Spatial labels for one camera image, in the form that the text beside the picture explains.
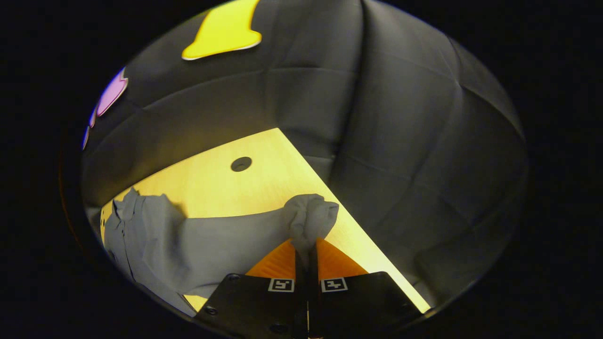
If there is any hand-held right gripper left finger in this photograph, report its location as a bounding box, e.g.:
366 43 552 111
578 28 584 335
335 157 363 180
194 238 309 339

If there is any black backdrop cloth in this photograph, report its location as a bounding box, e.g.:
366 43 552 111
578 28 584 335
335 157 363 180
80 0 528 307

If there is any grey long-sleeved shirt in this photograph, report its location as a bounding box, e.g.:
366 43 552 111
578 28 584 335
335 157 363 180
101 187 340 317

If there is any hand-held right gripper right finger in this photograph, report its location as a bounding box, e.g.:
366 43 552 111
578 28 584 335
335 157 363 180
309 238 423 339

